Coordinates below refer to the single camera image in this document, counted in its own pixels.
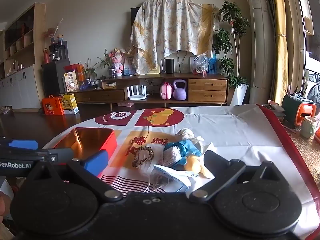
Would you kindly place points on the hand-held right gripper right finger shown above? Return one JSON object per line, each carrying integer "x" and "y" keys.
{"x": 216, "y": 161}

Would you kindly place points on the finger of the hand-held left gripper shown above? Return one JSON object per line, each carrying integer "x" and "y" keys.
{"x": 22, "y": 145}
{"x": 60, "y": 155}

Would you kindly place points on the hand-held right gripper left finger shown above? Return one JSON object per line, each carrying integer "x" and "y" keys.
{"x": 96, "y": 162}

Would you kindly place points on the yellow plastic object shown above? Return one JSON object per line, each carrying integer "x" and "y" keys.
{"x": 193, "y": 165}

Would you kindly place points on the red tin box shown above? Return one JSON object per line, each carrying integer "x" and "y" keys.
{"x": 110, "y": 142}

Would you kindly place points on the blue cloth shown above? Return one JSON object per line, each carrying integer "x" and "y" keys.
{"x": 186, "y": 146}

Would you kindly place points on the brown hair scrunchie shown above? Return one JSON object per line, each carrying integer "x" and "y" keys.
{"x": 135, "y": 162}

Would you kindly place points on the white blue face mask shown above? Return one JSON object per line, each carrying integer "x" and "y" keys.
{"x": 178, "y": 177}

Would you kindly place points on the white knotted towel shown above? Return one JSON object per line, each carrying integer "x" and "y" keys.
{"x": 185, "y": 132}

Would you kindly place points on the bag of cotton swabs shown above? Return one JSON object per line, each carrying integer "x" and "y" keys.
{"x": 172, "y": 156}

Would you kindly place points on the clear pyramid tea bag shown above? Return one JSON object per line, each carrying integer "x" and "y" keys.
{"x": 161, "y": 180}

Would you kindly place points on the person's left hand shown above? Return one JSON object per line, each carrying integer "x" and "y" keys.
{"x": 1, "y": 208}

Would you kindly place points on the printed white red tablecloth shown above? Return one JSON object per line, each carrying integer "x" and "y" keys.
{"x": 237, "y": 130}

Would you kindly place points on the orange gift box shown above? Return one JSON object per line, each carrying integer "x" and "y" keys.
{"x": 52, "y": 106}

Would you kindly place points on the yellow white carton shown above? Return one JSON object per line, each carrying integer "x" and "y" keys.
{"x": 70, "y": 102}

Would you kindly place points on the pink flat box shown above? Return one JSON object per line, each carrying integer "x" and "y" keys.
{"x": 125, "y": 104}

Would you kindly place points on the wooden television cabinet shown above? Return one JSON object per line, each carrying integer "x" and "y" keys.
{"x": 207, "y": 90}

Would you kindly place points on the beige snack box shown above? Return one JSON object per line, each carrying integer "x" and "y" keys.
{"x": 70, "y": 82}

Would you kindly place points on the black cabinet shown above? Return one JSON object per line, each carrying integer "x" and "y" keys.
{"x": 52, "y": 77}

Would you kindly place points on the purple kettlebell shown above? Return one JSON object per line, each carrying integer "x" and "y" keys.
{"x": 180, "y": 93}

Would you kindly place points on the white router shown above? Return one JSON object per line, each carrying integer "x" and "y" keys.
{"x": 136, "y": 96}

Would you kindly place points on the small beige box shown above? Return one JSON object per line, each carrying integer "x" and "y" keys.
{"x": 109, "y": 85}

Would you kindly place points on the gold patterned table cover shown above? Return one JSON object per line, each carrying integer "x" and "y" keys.
{"x": 300, "y": 150}

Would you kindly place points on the pink small case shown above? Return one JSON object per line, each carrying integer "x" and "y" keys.
{"x": 166, "y": 91}

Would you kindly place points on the small leafy potted plant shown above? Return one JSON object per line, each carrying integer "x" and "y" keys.
{"x": 90, "y": 73}

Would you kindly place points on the red orange box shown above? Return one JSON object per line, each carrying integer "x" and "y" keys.
{"x": 75, "y": 68}

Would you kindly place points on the red thermos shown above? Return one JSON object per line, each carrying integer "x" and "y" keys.
{"x": 46, "y": 57}

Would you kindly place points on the green utensil holder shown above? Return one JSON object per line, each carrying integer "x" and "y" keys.
{"x": 290, "y": 107}

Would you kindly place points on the potted orchid plant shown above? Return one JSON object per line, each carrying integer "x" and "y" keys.
{"x": 111, "y": 72}

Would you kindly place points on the pale green mug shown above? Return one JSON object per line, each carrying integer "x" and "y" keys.
{"x": 307, "y": 128}

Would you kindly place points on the clear plastic bag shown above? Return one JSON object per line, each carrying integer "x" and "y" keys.
{"x": 200, "y": 63}

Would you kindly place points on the black coffee machine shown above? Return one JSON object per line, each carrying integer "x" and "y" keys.
{"x": 58, "y": 51}

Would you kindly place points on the pink plush doll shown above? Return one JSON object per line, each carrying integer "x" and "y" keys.
{"x": 117, "y": 62}

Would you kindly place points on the framed picture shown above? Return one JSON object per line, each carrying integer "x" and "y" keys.
{"x": 130, "y": 65}

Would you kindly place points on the black speaker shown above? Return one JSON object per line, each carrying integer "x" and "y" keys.
{"x": 170, "y": 66}

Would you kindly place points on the vase with dried flowers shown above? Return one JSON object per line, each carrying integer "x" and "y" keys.
{"x": 52, "y": 39}

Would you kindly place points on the small figurine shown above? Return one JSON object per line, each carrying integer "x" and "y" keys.
{"x": 59, "y": 38}

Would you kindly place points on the yellow curtain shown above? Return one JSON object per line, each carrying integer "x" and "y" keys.
{"x": 280, "y": 55}

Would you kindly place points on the white standing air conditioner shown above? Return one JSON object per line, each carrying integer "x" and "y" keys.
{"x": 262, "y": 42}

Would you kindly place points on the floral cover cloth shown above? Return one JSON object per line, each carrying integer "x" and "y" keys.
{"x": 170, "y": 30}

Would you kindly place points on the tall potted tree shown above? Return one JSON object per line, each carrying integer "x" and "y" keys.
{"x": 232, "y": 12}

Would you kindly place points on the black television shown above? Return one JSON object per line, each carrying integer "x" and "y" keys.
{"x": 133, "y": 17}

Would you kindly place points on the white wooden wall cabinet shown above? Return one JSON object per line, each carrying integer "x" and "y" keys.
{"x": 20, "y": 85}

